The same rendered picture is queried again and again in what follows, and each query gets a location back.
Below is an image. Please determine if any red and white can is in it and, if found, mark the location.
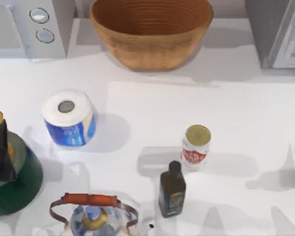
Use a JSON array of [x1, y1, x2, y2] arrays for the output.
[[181, 124, 211, 171]]

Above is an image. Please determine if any white and blue paper roll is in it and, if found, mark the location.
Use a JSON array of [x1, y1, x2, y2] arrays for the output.
[[41, 88, 97, 150]]

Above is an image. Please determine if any grey cabinet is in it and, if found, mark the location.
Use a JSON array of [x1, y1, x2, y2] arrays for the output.
[[245, 0, 295, 69]]

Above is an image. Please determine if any round microwave knob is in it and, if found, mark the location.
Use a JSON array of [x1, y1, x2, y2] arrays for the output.
[[35, 28, 56, 44], [29, 7, 50, 24]]

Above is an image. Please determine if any brown wicker basket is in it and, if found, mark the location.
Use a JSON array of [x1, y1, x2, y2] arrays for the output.
[[89, 0, 214, 72]]

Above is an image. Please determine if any blue and white teapot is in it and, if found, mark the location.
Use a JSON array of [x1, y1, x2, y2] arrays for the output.
[[49, 192, 154, 236]]

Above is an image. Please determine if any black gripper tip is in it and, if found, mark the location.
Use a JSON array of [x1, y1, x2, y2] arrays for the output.
[[0, 118, 18, 183]]

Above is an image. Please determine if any green kettle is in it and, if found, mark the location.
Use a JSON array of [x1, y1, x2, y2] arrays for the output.
[[0, 110, 44, 217]]

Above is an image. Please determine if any dark brown bottle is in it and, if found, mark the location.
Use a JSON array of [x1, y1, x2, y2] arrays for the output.
[[158, 160, 187, 219]]

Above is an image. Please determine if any pale microwave oven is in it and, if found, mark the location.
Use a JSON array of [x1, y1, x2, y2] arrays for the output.
[[0, 0, 77, 64]]

